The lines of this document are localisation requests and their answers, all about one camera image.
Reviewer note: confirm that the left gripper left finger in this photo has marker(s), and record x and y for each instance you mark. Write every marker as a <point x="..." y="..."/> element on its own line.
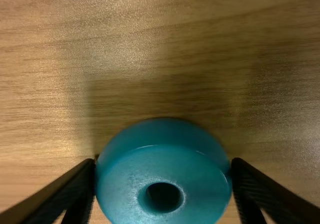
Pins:
<point x="57" y="196"/>

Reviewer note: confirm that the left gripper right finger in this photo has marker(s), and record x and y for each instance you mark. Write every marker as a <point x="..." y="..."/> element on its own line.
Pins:
<point x="265" y="199"/>

